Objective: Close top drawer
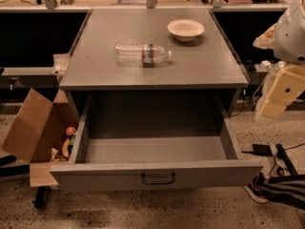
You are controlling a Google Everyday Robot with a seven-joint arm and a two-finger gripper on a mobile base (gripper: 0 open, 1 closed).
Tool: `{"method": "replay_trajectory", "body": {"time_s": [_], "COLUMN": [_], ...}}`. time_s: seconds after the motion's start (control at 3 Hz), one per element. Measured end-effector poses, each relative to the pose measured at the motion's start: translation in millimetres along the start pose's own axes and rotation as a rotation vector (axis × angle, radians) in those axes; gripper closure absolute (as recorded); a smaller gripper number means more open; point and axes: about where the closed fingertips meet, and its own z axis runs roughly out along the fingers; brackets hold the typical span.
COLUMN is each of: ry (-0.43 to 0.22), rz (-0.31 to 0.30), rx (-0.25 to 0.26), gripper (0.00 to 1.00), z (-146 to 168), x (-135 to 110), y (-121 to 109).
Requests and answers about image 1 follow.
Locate red black sneaker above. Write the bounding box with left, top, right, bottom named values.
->
left=244, top=173, right=268, bottom=204

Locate yellow banana toy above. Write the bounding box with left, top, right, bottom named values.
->
left=62, top=138, right=70, bottom=158

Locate white power strip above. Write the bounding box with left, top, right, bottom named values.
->
left=259, top=60, right=285, bottom=71

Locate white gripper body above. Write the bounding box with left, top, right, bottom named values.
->
left=255, top=60, right=305, bottom=119

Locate grey metal cabinet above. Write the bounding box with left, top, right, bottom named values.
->
left=58, top=7, right=250, bottom=119

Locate black rod on floor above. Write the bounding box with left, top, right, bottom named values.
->
left=275, top=144, right=298, bottom=176

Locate white paper bowl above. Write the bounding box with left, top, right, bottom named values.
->
left=167, top=19, right=205, bottom=42

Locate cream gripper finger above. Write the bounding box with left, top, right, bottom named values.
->
left=258, top=64, right=305, bottom=119
left=253, top=24, right=276, bottom=50

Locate clear plastic water bottle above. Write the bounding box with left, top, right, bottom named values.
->
left=113, top=43, right=172, bottom=68

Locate black power adapter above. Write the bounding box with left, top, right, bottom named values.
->
left=244, top=144, right=273, bottom=156

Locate brown cardboard box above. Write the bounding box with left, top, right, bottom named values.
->
left=2, top=89, right=79, bottom=188

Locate pink ball toy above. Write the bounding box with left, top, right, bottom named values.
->
left=66, top=126, right=76, bottom=136

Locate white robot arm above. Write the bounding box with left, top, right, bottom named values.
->
left=253, top=0, right=305, bottom=123

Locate grey top drawer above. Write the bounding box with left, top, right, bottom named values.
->
left=51, top=90, right=262, bottom=192

